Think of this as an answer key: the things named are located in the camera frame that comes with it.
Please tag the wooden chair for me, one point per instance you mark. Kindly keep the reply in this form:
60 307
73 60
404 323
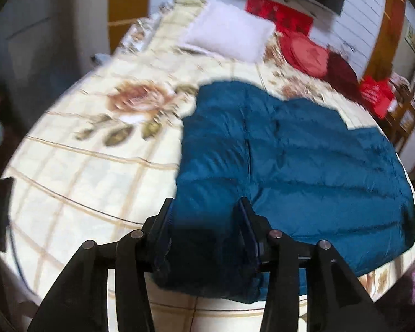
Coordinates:
399 123

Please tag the grey wardrobe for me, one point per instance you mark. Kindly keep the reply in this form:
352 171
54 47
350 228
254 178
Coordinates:
38 55

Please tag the dark red velvet cushion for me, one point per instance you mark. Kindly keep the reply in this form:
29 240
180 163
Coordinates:
341 77

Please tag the white square pillow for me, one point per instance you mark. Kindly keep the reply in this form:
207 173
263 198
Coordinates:
225 30

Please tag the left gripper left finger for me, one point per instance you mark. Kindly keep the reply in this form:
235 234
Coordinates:
78 300

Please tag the floral checked bedspread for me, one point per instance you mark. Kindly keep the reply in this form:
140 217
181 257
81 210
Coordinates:
107 154

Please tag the red shopping bag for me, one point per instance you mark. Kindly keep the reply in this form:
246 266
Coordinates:
376 96

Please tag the red heart-shaped cushion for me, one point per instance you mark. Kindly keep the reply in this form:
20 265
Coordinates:
305 55

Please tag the blue puffer jacket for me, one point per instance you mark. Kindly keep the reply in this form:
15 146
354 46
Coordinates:
301 168

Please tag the red banner with characters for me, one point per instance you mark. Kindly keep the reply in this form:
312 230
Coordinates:
286 19

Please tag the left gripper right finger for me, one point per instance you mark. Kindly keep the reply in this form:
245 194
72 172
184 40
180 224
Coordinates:
336 300

